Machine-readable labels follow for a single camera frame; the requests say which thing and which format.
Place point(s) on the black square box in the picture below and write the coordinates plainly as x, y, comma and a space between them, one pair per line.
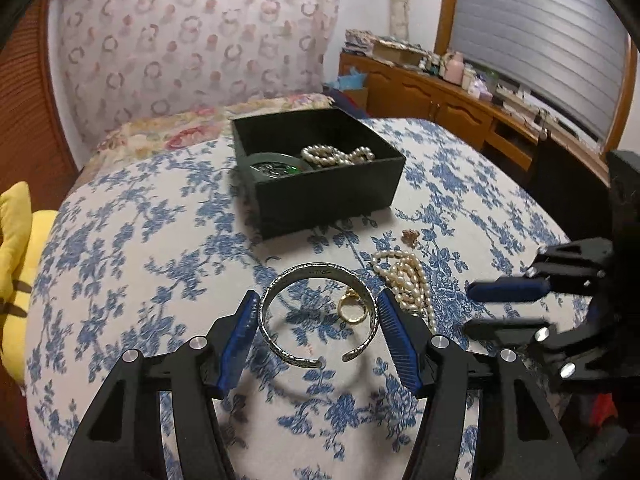
330, 195

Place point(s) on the floral bedspread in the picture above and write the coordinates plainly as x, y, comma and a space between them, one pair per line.
180, 132

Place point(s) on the stack of folded cloths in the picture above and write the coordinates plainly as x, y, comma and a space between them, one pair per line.
359, 42

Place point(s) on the white lace curtain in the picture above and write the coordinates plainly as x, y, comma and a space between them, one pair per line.
400, 0

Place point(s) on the wooden cabinet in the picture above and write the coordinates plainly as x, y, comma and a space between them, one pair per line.
430, 105

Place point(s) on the dark green bangle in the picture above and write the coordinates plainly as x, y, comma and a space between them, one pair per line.
262, 167

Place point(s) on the brown louvered wardrobe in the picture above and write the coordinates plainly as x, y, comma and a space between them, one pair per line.
30, 110

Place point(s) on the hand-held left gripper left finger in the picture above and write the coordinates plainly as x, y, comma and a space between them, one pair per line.
237, 350

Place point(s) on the yellow plush toy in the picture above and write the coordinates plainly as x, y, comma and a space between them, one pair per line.
20, 240

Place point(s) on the cardboard box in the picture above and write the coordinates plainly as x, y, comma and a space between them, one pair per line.
397, 54

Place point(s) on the grey window blind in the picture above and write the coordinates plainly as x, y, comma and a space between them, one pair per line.
540, 40

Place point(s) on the silver cuff bangle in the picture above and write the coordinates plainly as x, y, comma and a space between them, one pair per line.
272, 287

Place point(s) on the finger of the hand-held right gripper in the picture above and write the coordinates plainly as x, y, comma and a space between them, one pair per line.
505, 291
500, 330

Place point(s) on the pink thermos jug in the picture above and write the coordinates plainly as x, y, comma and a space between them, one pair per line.
455, 67

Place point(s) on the blue paper bag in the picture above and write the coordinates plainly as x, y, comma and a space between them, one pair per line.
354, 87

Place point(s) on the pink tissue box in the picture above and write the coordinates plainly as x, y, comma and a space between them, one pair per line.
481, 88

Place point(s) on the small gold brooch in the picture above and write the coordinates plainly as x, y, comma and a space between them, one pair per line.
411, 237

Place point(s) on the blue floral tablecloth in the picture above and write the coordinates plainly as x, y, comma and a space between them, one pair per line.
150, 260

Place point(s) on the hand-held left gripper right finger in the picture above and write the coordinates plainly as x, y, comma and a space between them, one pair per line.
400, 345

